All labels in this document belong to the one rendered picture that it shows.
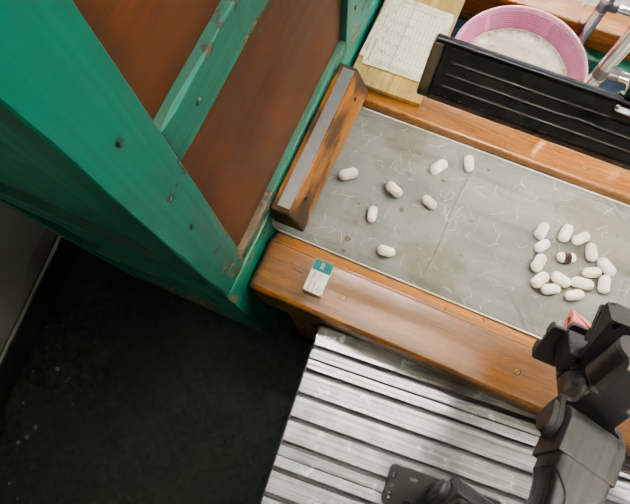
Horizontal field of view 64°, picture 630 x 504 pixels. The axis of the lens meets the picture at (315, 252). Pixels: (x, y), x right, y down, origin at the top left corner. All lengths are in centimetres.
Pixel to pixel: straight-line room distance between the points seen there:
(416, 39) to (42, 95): 87
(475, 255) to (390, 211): 17
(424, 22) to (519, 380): 70
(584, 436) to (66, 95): 59
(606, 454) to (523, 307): 37
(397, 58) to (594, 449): 75
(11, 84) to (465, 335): 77
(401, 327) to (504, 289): 20
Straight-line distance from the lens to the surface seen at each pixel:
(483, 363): 91
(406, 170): 100
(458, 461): 101
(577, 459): 65
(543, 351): 80
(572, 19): 123
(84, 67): 35
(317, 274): 88
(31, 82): 32
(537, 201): 104
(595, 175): 107
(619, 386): 67
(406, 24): 112
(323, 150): 89
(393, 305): 90
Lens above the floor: 164
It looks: 75 degrees down
